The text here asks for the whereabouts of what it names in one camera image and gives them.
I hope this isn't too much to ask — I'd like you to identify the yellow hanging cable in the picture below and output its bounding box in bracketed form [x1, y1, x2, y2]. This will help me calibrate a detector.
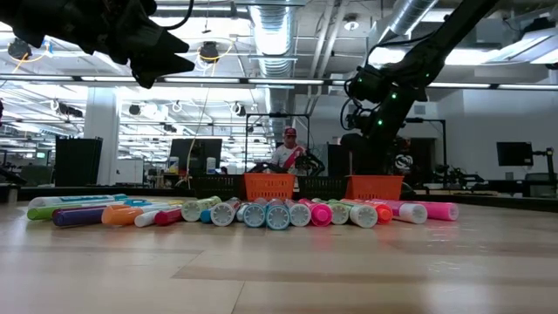
[186, 86, 210, 187]

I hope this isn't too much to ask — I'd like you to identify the white cabinet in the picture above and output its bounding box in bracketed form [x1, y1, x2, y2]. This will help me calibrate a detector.
[115, 159, 145, 185]

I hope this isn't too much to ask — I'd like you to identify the orange mesh basket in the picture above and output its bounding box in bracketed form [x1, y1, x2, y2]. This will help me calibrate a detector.
[344, 174, 405, 201]
[242, 173, 296, 202]

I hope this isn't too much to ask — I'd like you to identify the black ceiling mounted device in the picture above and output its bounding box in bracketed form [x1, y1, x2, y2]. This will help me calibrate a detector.
[7, 38, 32, 60]
[198, 41, 221, 65]

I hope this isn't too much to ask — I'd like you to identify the black partition panel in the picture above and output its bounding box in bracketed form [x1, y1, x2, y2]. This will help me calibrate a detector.
[55, 137, 104, 188]

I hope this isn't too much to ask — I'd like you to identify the wide black partition wall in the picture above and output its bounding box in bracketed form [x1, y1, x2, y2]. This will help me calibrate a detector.
[326, 138, 437, 178]

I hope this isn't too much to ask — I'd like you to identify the black ceiling light rail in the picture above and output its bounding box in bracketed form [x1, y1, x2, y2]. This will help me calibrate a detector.
[0, 73, 558, 92]

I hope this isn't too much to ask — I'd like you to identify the black computer monitor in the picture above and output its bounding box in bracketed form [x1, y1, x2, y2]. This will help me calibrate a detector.
[169, 138, 223, 176]
[496, 141, 534, 167]

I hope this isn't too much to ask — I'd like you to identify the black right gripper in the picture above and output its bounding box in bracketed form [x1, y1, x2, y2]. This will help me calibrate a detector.
[342, 99, 409, 176]

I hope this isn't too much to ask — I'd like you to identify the green cap white marker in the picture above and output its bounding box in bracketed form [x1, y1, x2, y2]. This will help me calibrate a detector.
[26, 202, 128, 221]

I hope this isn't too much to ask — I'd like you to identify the black mesh basket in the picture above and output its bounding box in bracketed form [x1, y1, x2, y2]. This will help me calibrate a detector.
[193, 174, 246, 201]
[297, 175, 350, 201]

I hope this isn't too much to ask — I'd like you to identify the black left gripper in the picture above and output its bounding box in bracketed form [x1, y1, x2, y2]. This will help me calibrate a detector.
[82, 0, 196, 90]

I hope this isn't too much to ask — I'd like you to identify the white square column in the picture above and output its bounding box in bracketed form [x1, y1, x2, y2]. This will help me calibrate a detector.
[83, 86, 121, 187]

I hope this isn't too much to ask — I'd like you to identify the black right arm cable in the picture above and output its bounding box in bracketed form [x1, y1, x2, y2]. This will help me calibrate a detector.
[339, 32, 437, 132]

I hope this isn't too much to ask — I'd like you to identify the yellow-green highlighter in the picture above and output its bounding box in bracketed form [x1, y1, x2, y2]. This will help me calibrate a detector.
[180, 195, 223, 223]
[325, 199, 351, 226]

